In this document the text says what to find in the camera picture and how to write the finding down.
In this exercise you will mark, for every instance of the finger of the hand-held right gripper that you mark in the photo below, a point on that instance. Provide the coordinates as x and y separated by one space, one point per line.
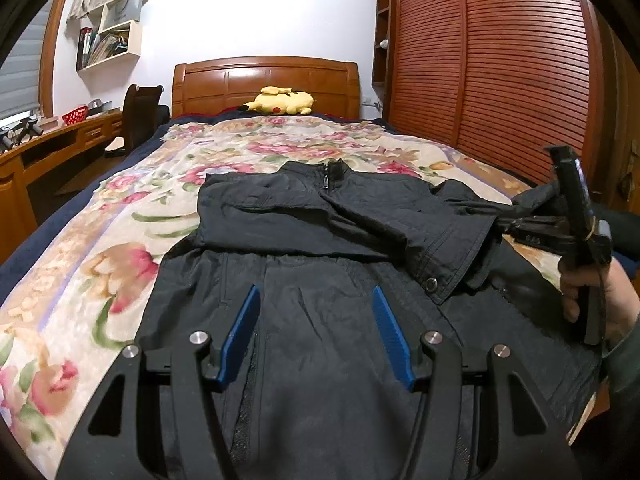
530 227

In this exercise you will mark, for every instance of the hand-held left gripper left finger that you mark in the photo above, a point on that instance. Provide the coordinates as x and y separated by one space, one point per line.
241 334

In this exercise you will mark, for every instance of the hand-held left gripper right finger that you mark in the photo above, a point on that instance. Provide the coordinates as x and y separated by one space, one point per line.
394 339

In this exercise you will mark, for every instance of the black jacket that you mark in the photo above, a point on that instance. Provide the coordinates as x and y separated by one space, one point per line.
310 270

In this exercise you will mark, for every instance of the person's right forearm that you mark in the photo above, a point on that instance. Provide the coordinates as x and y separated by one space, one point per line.
625 365

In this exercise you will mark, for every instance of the person's right hand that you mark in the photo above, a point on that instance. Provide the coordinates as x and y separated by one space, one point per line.
622 300

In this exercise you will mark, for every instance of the floral blanket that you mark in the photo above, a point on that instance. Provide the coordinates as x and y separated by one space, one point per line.
100 280

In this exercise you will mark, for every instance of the wooden slatted wardrobe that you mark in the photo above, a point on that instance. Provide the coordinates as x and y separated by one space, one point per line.
500 60

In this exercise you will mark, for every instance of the yellow plush toy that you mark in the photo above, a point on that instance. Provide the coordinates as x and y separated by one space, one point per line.
280 102

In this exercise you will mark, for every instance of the dark wooden chair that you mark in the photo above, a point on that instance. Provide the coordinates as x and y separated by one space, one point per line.
137 110

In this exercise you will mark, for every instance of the wooden bed headboard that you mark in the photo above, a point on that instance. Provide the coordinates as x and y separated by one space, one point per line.
220 85

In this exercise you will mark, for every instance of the grey box on desk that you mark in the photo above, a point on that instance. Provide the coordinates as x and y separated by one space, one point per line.
99 107

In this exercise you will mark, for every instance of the wooden desk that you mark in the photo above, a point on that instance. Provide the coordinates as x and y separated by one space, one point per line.
50 142

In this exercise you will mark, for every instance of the red basket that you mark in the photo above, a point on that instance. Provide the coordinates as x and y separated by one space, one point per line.
75 116

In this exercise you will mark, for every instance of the black clamp tools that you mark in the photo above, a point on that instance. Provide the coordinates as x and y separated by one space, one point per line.
22 132

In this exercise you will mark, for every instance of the grey window blind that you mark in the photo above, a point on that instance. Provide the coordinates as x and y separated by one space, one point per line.
20 75

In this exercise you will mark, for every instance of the white wall shelf with books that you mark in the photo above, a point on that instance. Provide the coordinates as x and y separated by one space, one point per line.
117 35

